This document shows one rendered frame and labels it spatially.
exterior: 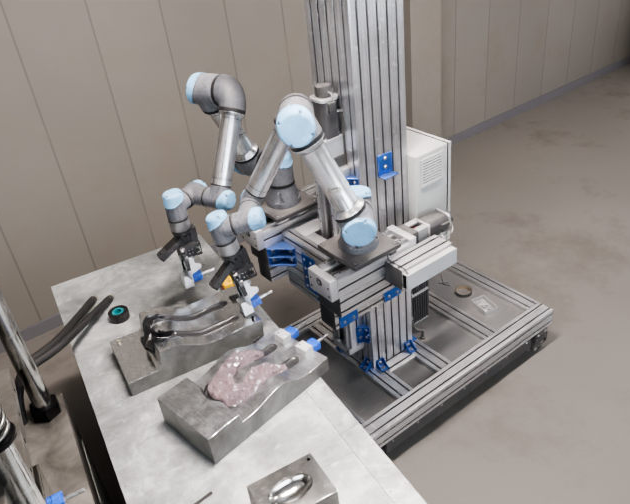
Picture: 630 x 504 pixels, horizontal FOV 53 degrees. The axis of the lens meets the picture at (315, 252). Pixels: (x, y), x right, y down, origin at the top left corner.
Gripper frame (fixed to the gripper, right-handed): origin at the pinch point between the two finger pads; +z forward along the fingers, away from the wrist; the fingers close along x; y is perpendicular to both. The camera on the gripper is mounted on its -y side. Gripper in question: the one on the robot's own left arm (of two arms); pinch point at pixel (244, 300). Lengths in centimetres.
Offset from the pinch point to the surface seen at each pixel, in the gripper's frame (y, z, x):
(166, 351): -32.7, -1.6, -7.2
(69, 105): -13, -59, 173
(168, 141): 30, -16, 185
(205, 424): -33, 5, -43
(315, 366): 6.4, 14.9, -34.6
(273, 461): -22, 20, -56
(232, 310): -4.8, 4.1, 5.0
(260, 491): -30, 13, -69
